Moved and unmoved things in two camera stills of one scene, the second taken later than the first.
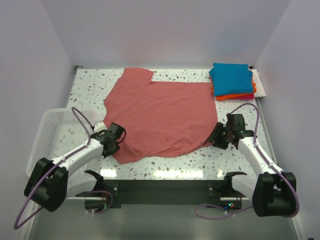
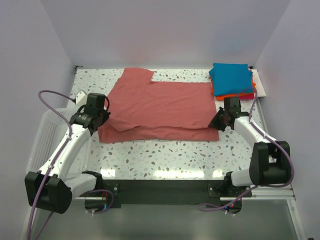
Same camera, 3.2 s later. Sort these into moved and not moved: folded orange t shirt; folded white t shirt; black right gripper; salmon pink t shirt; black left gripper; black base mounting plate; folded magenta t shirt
Moved: black right gripper; black left gripper; salmon pink t shirt
Not moved: folded white t shirt; black base mounting plate; folded magenta t shirt; folded orange t shirt
